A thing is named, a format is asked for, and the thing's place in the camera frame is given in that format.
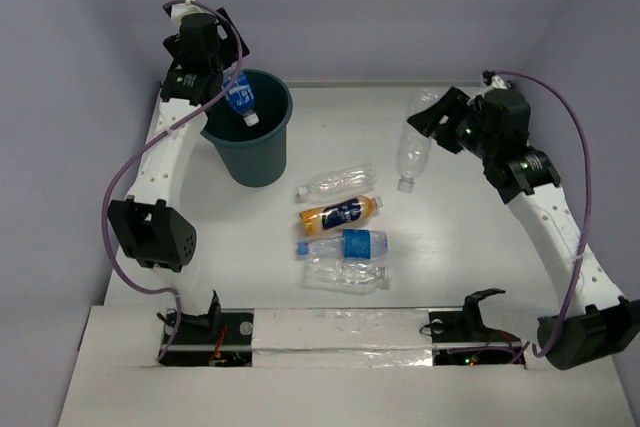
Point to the silver tape strip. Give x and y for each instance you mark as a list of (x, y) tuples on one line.
[(340, 338)]

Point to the blue label water bottle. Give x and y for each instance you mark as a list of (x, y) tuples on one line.
[(347, 244)]

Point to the crushed bottle blue label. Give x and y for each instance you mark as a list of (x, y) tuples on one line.
[(240, 98)]

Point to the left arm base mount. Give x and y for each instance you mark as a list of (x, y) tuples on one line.
[(220, 338)]

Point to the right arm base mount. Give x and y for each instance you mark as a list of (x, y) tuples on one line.
[(461, 338)]

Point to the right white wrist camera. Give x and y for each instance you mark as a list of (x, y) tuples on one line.
[(493, 81)]

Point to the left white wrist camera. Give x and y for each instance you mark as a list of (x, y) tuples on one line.
[(176, 10)]

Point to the dark green plastic bin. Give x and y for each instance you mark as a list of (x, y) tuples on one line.
[(254, 156)]

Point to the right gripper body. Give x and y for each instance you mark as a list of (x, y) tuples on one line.
[(466, 131)]

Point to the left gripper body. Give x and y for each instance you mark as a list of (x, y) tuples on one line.
[(232, 40)]

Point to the orange drink bottle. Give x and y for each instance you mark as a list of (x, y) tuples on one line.
[(353, 211)]

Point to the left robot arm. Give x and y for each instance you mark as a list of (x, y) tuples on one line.
[(147, 223)]

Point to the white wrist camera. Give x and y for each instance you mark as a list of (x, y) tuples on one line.
[(493, 81), (176, 10)]

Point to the clear bottle front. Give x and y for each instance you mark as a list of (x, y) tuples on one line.
[(350, 276)]

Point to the clear bottle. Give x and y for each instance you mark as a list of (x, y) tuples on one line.
[(333, 184), (350, 276), (413, 148)]

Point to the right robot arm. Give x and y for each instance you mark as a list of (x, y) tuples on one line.
[(595, 319)]

